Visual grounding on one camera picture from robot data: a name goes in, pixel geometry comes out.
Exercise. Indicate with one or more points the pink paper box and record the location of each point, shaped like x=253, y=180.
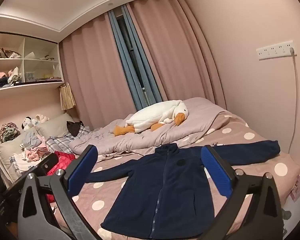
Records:
x=298, y=187

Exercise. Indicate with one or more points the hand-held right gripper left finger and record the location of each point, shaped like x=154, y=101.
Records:
x=82, y=170

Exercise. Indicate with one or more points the beige pillow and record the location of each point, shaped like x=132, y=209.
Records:
x=55, y=126

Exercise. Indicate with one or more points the white folded cloth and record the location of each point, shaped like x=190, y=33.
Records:
x=22, y=163

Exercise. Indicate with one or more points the blue curtain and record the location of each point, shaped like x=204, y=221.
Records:
x=130, y=85

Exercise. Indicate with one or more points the floral cloth bundle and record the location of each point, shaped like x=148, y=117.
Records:
x=8, y=131

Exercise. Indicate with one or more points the dark window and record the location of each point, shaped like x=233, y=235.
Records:
x=137, y=67

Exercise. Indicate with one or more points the grey pillow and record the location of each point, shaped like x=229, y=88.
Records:
x=5, y=152

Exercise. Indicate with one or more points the navy fleece jacket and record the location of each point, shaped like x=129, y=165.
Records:
x=170, y=192

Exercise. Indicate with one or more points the plaid cloth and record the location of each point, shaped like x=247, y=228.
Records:
x=60, y=142

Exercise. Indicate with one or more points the pink curtain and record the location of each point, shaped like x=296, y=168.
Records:
x=95, y=75
x=180, y=55

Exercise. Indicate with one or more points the black and white plush dog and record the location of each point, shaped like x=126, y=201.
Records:
x=27, y=123

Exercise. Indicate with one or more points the white wall power strip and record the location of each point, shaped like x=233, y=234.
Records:
x=272, y=50

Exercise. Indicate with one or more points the white wall shelf unit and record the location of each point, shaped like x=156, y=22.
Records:
x=22, y=55

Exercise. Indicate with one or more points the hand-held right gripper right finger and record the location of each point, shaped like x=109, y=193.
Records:
x=216, y=172

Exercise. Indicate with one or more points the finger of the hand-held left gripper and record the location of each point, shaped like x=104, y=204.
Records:
x=48, y=162

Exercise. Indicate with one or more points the light clothes pile on shelf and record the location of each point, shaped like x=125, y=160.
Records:
x=7, y=53

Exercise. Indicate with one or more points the white goose plush toy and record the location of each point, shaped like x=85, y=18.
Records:
x=155, y=115

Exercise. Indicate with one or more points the lilac duvet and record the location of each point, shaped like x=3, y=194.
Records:
x=140, y=142

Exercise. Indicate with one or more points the dark brown cloth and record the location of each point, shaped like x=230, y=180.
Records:
x=75, y=128

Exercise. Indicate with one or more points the red down jacket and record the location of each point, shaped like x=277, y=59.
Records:
x=63, y=161

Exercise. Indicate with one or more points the pile of pink clothes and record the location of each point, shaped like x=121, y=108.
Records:
x=36, y=152

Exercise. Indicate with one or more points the light blue cloth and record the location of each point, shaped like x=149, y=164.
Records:
x=32, y=137

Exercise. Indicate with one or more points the mixed clothes pile on shelf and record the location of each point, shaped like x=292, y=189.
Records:
x=0, y=82

